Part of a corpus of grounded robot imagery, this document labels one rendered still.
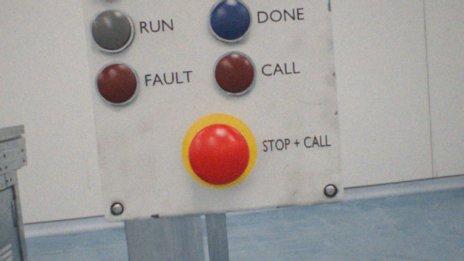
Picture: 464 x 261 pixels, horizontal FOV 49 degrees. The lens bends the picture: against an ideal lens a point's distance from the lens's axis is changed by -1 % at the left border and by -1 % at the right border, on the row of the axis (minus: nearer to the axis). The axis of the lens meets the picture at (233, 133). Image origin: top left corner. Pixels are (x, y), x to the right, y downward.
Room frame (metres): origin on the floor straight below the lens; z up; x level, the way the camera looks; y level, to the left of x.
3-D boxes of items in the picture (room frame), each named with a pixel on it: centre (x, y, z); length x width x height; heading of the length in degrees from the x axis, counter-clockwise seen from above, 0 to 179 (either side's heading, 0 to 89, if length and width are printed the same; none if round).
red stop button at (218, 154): (0.35, 0.01, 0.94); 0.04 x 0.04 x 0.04; 0
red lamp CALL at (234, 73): (0.35, 0.00, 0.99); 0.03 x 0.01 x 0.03; 90
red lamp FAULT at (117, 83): (0.35, 0.08, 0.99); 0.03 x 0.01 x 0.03; 90
